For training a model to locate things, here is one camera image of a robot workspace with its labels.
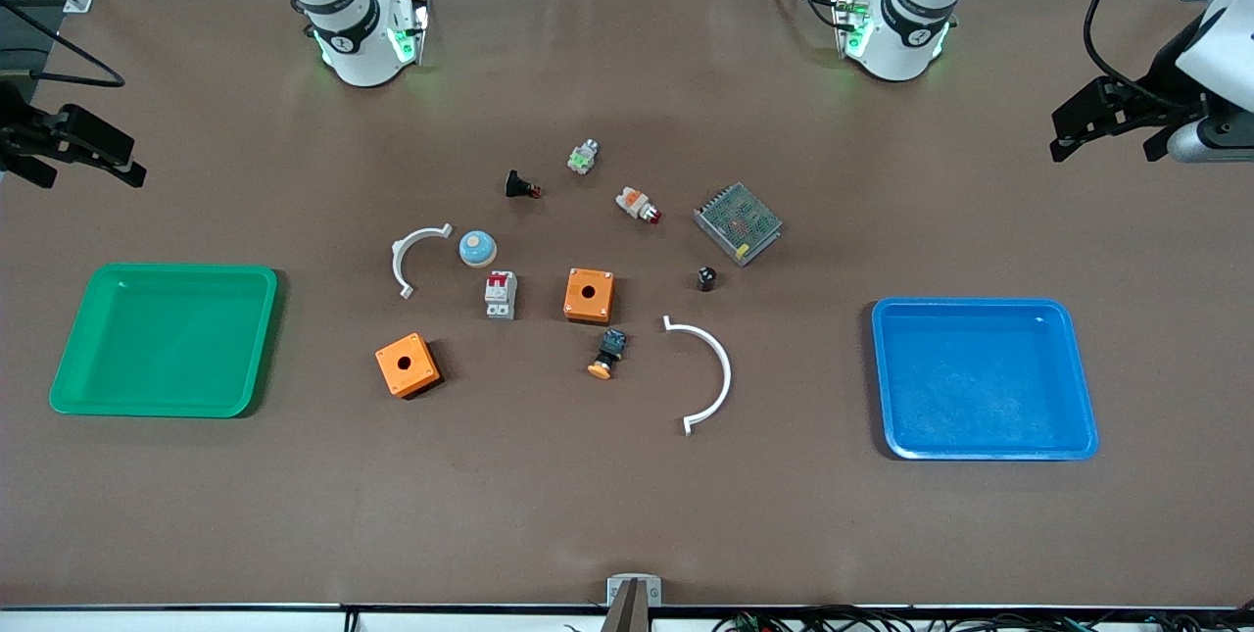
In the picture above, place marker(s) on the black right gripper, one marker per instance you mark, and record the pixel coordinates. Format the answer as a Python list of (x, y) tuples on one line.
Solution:
[(12, 119)]

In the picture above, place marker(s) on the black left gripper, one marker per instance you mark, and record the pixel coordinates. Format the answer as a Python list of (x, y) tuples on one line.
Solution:
[(1162, 70)]

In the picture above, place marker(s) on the black cylindrical capacitor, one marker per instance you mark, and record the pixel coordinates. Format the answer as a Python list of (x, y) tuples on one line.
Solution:
[(706, 278)]

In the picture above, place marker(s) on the white red circuit breaker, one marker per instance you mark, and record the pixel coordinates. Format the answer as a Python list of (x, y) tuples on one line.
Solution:
[(501, 295)]

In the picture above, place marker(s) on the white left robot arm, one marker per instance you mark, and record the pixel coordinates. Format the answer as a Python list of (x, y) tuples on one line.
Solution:
[(906, 39)]

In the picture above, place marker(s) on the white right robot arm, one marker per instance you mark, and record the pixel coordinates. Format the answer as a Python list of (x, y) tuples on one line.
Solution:
[(355, 44)]

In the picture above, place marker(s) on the green plastic tray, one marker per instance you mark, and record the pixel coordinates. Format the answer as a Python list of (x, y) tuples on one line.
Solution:
[(167, 338)]

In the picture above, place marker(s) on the blue plastic tray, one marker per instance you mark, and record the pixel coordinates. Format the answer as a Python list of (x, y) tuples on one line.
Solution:
[(983, 377)]

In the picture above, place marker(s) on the small white plastic arc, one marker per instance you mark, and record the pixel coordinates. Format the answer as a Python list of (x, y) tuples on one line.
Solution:
[(404, 255)]

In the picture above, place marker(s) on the metal mesh power supply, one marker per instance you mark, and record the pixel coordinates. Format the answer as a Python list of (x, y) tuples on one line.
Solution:
[(739, 222)]

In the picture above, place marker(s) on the orange button box with hole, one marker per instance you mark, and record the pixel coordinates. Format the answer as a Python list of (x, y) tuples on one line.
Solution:
[(416, 372), (578, 304)]

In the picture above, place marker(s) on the blue round buzzer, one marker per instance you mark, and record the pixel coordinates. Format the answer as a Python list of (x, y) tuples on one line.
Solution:
[(477, 248)]

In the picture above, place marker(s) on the black red push button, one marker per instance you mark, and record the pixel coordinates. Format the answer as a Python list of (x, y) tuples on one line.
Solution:
[(517, 184)]

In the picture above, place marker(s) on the large white plastic arc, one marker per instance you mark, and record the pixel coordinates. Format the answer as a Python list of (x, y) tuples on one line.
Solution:
[(723, 367)]

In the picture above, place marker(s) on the red orange pilot lamp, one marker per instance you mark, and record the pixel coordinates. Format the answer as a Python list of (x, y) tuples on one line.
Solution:
[(637, 203)]

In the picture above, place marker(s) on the orange mushroom button black body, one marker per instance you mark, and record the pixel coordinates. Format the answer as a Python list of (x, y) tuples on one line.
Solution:
[(608, 354)]

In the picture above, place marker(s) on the brown table mat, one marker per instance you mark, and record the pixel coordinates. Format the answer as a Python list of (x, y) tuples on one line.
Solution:
[(607, 495)]

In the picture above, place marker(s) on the green push button switch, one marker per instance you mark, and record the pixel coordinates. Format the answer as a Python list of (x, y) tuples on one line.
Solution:
[(583, 158)]

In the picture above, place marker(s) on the grey metal table bracket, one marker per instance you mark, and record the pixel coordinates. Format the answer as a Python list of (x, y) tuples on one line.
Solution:
[(633, 593)]

